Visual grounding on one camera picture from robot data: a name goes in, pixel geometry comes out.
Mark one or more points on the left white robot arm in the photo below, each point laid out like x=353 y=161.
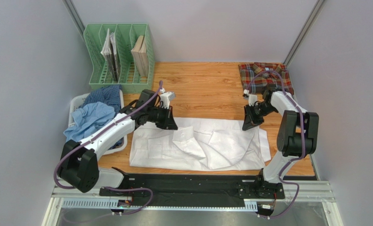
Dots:
x=78 y=167

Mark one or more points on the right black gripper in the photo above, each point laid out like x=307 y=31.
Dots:
x=251 y=114

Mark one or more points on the beige books in organizer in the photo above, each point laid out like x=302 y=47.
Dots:
x=139 y=52

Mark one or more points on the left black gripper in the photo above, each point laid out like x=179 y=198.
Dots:
x=169 y=123

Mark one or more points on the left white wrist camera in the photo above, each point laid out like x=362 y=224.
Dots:
x=165 y=98

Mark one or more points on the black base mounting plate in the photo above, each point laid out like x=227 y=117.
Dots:
x=176 y=190

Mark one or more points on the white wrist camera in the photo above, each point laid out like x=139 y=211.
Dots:
x=251 y=98
x=165 y=98

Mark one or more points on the dark blue checked shirt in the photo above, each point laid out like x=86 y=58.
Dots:
x=109 y=95

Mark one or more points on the light blue crumpled shirt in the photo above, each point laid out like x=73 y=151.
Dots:
x=88 y=120

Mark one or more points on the folded red plaid shirt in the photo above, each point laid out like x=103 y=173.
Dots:
x=256 y=76

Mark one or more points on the white laundry basket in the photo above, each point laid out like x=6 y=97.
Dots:
x=76 y=103

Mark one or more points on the green plastic file organizer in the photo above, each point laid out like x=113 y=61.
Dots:
x=126 y=36

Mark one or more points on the white long sleeve shirt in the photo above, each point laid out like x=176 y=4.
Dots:
x=200 y=145

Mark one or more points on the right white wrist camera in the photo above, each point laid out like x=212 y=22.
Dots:
x=251 y=98

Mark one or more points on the aluminium frame rail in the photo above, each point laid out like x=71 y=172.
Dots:
x=308 y=191

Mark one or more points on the magazines in organizer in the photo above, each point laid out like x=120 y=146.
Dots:
x=110 y=54

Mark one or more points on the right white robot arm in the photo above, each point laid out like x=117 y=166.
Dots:
x=297 y=138

